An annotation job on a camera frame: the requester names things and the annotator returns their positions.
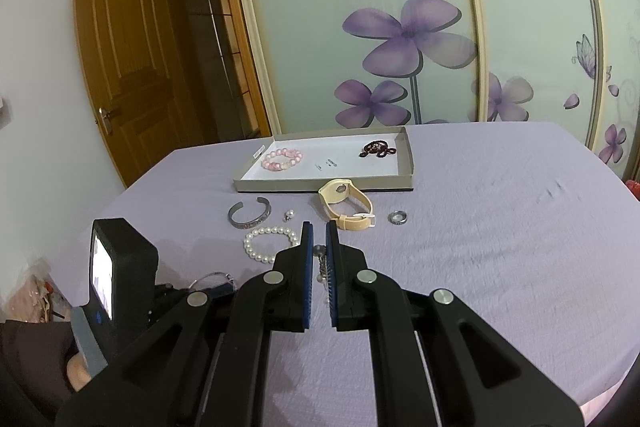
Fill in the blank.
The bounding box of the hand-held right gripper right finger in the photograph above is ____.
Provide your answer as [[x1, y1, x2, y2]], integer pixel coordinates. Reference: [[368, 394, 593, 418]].
[[325, 220, 586, 427]]

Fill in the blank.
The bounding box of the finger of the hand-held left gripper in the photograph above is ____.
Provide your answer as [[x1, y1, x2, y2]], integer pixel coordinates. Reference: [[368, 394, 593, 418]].
[[149, 282, 236, 327]]

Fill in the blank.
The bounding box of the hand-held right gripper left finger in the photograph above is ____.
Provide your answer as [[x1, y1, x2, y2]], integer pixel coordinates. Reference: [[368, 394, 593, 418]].
[[54, 221, 315, 427]]

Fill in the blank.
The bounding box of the silver dangle chain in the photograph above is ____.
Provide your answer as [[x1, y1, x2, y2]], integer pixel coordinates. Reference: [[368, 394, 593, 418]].
[[314, 246, 332, 305]]

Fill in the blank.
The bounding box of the thin silver bangle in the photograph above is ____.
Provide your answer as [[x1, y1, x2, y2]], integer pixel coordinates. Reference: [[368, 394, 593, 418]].
[[190, 273, 236, 294]]

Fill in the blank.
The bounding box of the white pearl bracelet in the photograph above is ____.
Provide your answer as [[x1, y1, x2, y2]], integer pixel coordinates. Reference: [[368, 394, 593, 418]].
[[243, 227, 301, 264]]

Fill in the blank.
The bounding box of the silver cuff bangle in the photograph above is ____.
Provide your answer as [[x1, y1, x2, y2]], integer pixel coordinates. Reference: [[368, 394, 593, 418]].
[[228, 197, 273, 230]]

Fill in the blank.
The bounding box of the shallow grey cardboard box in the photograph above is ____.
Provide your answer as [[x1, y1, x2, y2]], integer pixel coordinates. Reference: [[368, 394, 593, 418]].
[[232, 126, 415, 194]]

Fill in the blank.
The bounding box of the person's left forearm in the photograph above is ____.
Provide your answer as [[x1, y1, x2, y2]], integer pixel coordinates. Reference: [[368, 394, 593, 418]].
[[0, 321, 93, 413]]

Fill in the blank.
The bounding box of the pinkish clutter pile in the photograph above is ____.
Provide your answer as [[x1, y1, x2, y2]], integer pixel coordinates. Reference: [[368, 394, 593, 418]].
[[0, 274, 68, 323]]

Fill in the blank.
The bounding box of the purple sheet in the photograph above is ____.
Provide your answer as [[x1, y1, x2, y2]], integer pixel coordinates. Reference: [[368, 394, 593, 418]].
[[37, 121, 640, 427]]

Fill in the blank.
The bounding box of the wooden door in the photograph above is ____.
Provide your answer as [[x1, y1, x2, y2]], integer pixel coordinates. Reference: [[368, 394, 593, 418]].
[[74, 0, 206, 188]]

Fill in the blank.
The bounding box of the wardrobe door butterfly print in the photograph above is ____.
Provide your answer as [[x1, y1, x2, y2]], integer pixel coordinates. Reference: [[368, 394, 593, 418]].
[[447, 0, 598, 124]]

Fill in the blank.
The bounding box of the pink bead bracelet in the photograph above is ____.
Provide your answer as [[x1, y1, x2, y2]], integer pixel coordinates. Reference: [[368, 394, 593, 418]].
[[261, 148, 304, 170]]

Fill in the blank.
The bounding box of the dark red bead bracelet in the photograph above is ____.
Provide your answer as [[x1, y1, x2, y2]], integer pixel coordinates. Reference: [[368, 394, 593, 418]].
[[360, 139, 397, 159]]

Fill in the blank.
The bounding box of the metal door handle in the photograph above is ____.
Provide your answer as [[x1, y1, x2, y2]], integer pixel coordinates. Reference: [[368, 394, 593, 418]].
[[97, 107, 121, 130]]

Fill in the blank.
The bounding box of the wooden door frame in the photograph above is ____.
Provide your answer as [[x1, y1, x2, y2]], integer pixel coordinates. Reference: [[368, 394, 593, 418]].
[[159, 0, 273, 142]]

